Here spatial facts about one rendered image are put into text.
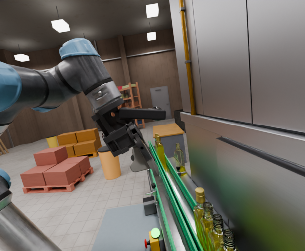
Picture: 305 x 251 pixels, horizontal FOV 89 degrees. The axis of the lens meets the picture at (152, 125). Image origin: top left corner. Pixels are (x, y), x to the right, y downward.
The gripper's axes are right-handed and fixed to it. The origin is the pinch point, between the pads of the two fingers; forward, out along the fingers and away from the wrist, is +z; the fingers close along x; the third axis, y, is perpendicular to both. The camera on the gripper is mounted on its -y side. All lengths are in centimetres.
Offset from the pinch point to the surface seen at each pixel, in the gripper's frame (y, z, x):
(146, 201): 23, 46, -58
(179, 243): 10.1, 45.5, -18.1
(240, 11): -41.8, -24.9, -4.9
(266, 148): -27.3, 9.1, 4.8
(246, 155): -25.1, 12.5, -1.7
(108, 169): 110, 78, -271
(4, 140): 724, -177, -892
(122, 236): 42, 48, -43
